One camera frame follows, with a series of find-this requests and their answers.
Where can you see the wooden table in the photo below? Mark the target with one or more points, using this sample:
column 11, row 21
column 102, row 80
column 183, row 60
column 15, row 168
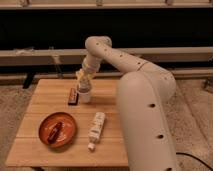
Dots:
column 50, row 96

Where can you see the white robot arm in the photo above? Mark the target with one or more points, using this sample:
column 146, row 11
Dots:
column 140, row 93

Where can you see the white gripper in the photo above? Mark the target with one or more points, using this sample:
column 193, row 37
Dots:
column 84, row 80

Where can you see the dark red item on plate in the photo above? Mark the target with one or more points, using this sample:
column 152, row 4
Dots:
column 54, row 133

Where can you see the dark brown eraser block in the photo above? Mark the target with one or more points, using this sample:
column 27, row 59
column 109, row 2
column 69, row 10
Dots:
column 73, row 97

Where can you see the white plastic bottle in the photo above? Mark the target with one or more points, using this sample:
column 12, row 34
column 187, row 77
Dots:
column 95, row 130

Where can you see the white ceramic cup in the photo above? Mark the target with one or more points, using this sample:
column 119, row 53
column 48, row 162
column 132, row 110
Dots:
column 85, row 95

